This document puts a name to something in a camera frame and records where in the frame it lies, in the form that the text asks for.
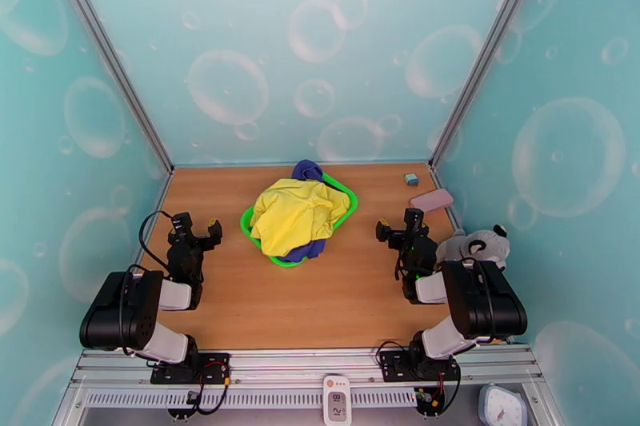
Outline green plastic basket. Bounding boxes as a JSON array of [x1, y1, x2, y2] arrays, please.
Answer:
[[239, 169, 359, 270]]

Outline yellow trousers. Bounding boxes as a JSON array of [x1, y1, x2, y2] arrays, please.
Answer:
[[249, 177, 351, 259]]

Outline blue trousers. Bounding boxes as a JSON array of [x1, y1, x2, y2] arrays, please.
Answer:
[[276, 159, 330, 264]]

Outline grey plush raccoon toy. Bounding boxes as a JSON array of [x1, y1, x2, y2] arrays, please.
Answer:
[[435, 224, 510, 274]]

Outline pink flat case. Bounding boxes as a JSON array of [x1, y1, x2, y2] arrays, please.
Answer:
[[410, 188, 455, 214]]

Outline white digital thermometer display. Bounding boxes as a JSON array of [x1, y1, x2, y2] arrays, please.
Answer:
[[322, 373, 353, 426]]

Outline white alarm clock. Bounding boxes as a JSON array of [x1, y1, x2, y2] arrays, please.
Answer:
[[478, 382, 529, 426]]

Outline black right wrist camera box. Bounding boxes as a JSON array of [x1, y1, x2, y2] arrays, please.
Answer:
[[403, 207, 426, 237]]

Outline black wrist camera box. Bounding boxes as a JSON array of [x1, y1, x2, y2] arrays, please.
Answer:
[[403, 207, 426, 237], [171, 212, 195, 241]]

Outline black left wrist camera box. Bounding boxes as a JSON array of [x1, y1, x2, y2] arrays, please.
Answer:
[[171, 212, 195, 241]]

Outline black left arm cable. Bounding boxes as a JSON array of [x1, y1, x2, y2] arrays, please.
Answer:
[[118, 209, 177, 359]]

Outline black base cable loop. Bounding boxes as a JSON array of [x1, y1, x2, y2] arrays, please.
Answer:
[[374, 339, 409, 367]]

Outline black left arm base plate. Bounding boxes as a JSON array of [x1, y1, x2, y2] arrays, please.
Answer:
[[150, 351, 231, 386]]

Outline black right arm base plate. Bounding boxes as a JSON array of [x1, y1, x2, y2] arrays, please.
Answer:
[[379, 351, 462, 384]]

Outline red black power wire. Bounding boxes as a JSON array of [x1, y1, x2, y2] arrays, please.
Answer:
[[415, 371, 462, 416], [192, 360, 233, 416]]

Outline aluminium table edge rail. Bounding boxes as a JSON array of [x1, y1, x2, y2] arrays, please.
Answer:
[[70, 344, 545, 391]]

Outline white slotted cable duct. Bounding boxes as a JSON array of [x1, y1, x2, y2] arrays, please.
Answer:
[[82, 387, 419, 411]]

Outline aluminium frame post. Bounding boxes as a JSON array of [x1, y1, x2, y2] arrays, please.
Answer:
[[39, 0, 175, 174], [428, 0, 557, 171]]

